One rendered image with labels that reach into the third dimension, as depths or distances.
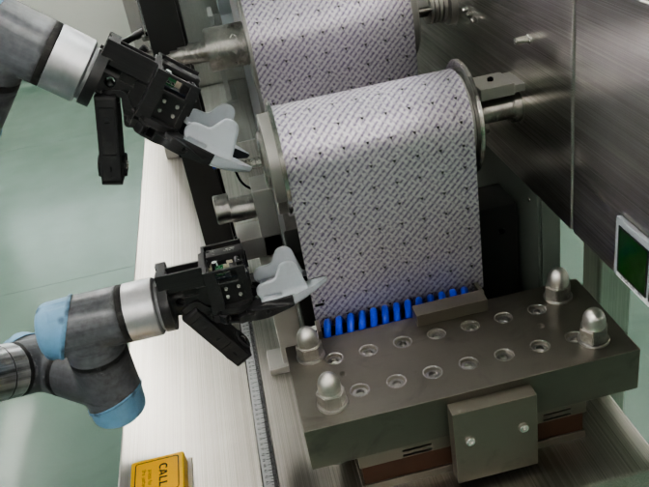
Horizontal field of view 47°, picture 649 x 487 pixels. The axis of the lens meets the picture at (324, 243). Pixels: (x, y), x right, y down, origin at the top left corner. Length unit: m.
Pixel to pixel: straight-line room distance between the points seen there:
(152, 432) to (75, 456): 1.45
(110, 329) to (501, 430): 0.48
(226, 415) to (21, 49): 0.56
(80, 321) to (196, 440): 0.25
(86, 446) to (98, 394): 1.56
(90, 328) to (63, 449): 1.67
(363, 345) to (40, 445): 1.83
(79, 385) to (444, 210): 0.52
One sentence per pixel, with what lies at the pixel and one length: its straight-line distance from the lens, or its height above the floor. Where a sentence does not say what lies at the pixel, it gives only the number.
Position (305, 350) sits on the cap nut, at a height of 1.05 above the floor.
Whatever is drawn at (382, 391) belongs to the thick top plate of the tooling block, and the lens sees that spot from 0.90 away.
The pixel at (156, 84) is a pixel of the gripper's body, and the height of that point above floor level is 1.39.
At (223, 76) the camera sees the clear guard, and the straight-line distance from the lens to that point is 1.94.
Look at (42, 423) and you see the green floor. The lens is 2.75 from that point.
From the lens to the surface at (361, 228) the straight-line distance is 0.96.
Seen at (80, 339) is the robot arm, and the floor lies 1.11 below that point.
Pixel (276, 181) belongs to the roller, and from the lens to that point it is 0.92.
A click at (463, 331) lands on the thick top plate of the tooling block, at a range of 0.97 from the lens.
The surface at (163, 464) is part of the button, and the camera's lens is 1.04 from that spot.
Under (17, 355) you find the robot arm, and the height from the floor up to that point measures 1.07.
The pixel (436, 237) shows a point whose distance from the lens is 0.99.
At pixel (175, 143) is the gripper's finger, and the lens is 0.88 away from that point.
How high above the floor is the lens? 1.63
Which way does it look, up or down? 30 degrees down
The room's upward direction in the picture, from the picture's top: 10 degrees counter-clockwise
